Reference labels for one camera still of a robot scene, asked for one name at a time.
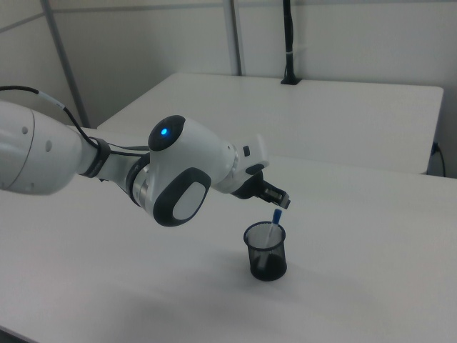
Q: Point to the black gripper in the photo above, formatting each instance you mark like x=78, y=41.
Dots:
x=251, y=189

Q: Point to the blue and white marker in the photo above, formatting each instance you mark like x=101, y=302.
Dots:
x=277, y=216

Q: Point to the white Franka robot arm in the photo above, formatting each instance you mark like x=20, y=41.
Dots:
x=185, y=153

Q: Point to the black mesh pen cup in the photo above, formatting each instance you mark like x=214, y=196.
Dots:
x=275, y=264

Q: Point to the white rounded-corner table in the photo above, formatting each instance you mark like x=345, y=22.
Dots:
x=339, y=118

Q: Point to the black pole with white tie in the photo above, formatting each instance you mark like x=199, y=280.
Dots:
x=288, y=35

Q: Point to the grey metal partition post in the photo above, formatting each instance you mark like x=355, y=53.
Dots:
x=235, y=35
x=64, y=57

